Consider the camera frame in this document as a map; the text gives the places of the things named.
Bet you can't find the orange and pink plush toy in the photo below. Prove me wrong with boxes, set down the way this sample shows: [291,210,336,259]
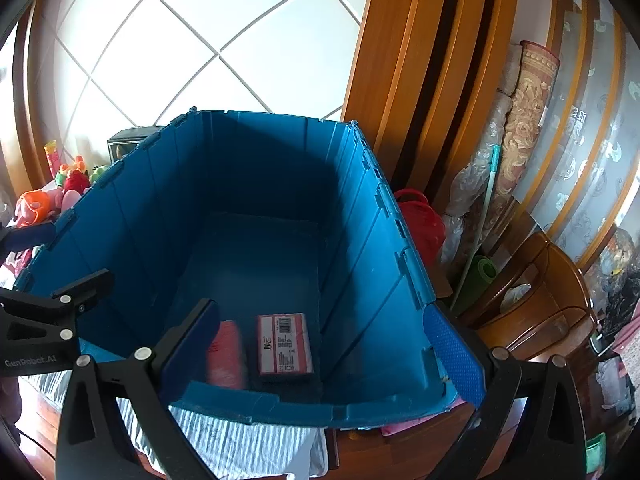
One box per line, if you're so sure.
[16,187,66,227]

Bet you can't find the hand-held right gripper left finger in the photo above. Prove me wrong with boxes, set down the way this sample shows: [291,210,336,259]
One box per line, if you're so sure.
[56,298,221,480]

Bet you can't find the pink packet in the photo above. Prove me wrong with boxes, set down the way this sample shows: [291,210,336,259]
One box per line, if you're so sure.
[207,320,249,391]

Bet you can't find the dark floral bag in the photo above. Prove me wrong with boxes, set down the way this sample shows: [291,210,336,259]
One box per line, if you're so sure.
[582,227,640,341]

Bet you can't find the blue plastic storage bin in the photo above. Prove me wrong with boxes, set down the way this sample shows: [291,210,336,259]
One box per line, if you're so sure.
[12,106,481,428]

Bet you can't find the frosted glass sliding door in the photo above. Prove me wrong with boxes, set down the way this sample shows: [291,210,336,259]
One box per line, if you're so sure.
[515,0,640,271]

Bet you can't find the rolled patterned carpet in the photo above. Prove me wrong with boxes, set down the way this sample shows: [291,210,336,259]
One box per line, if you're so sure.
[492,40,561,201]

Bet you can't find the rolled green yoga mat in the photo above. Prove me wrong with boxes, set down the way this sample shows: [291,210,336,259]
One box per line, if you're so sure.
[452,255,497,316]

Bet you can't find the pink cloth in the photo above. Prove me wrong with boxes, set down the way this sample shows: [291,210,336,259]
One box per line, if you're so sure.
[380,395,468,436]

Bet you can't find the wooden door frame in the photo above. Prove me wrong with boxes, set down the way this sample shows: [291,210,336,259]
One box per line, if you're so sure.
[340,0,521,201]

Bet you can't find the plastic wrapped roll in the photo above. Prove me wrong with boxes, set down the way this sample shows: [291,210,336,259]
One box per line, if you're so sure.
[444,45,523,243]

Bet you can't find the teal and white mop handle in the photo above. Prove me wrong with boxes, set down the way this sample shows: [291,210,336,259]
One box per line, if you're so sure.
[450,144,501,311]

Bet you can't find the yellow and pink tube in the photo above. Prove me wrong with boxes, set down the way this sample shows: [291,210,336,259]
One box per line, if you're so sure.
[44,141,63,181]

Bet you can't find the clear plastic bag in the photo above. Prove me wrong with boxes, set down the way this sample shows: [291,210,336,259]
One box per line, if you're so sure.
[595,355,631,416]

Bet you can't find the white plastic bag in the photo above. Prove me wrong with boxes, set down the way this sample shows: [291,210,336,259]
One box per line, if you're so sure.
[500,282,532,311]

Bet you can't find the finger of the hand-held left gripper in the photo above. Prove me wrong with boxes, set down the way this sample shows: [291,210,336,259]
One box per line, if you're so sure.
[0,268,112,348]
[0,221,58,253]

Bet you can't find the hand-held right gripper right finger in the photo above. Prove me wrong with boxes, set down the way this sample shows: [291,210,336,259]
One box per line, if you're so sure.
[422,302,587,480]

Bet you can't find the red and white box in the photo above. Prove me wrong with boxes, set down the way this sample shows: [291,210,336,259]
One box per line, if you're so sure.
[257,312,315,376]

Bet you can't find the black box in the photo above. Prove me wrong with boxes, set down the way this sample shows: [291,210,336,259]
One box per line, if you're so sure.
[107,126,166,163]

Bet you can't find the grey striped cloth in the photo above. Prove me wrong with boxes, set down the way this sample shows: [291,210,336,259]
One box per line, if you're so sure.
[20,350,328,478]

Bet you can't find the wooden chair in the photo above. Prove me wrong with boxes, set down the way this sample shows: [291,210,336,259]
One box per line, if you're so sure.
[460,230,601,361]

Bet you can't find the pink pig plush red dress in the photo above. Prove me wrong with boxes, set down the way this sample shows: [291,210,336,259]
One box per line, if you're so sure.
[60,170,93,209]

